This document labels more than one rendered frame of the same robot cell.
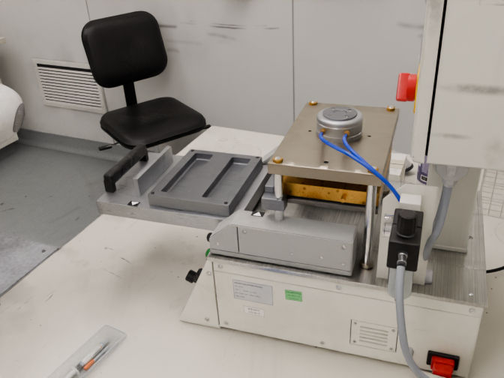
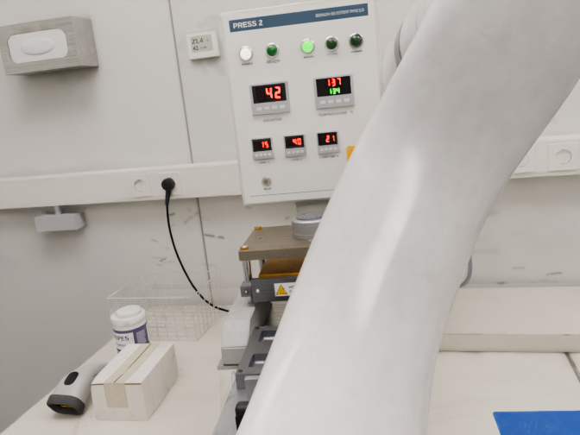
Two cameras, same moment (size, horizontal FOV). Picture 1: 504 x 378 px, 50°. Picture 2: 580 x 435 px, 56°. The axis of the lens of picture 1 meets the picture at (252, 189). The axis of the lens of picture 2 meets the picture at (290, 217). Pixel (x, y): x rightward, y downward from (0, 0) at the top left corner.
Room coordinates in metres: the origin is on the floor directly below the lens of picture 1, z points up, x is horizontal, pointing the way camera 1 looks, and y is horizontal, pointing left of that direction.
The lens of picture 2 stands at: (1.12, 0.87, 1.39)
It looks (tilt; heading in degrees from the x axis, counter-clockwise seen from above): 13 degrees down; 258
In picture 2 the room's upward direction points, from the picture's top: 6 degrees counter-clockwise
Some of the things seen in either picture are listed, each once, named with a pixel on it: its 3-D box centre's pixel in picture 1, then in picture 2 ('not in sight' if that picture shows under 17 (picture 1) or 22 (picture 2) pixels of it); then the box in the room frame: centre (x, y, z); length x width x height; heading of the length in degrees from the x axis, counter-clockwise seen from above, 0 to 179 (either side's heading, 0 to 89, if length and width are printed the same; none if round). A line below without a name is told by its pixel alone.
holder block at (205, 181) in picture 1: (208, 179); (306, 352); (0.95, 0.09, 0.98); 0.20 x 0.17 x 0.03; 160
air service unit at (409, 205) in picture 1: (400, 247); not in sight; (0.60, -0.20, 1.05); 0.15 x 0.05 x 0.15; 160
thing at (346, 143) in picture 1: (354, 153); (324, 241); (0.83, -0.18, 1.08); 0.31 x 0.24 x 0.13; 160
